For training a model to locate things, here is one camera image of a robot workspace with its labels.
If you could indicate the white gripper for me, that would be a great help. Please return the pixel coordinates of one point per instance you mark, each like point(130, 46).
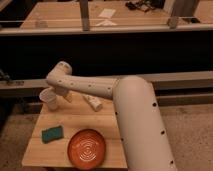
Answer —
point(63, 92)

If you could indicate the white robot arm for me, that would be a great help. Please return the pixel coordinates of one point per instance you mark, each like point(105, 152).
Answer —
point(142, 131)

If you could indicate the wooden table board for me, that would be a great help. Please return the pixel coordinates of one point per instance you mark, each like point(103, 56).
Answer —
point(74, 117)

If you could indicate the white cylindrical bottle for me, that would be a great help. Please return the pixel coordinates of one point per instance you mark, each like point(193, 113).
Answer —
point(93, 101)

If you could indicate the green sponge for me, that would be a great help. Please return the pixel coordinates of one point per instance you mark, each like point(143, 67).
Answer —
point(51, 134)

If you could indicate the metal clamp at left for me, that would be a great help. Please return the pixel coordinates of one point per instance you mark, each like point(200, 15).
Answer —
point(7, 79)

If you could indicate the orange ribbed plate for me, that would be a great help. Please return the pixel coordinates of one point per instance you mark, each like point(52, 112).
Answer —
point(86, 149)

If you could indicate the white paper sheet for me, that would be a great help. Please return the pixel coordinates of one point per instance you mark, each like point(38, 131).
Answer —
point(107, 13)

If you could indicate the grey metal post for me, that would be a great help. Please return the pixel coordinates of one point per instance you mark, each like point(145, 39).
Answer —
point(84, 10)
point(184, 9)

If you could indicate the dark cable clutter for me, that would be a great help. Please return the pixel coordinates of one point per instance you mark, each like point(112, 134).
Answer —
point(145, 5)

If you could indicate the grey metal post right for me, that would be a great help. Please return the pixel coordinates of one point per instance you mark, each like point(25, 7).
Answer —
point(184, 9)

